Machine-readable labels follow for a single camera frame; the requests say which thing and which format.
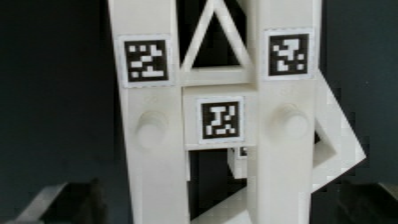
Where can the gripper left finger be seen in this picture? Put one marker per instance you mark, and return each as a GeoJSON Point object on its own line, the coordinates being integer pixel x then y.
{"type": "Point", "coordinates": [66, 204]}

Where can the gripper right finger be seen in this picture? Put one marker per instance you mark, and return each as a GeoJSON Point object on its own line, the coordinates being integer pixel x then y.
{"type": "Point", "coordinates": [368, 204]}

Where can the white chair seat part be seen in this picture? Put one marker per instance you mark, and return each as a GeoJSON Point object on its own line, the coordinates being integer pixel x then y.
{"type": "Point", "coordinates": [330, 150]}

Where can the white tagged chair leg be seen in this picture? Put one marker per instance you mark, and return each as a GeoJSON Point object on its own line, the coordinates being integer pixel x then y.
{"type": "Point", "coordinates": [236, 162]}

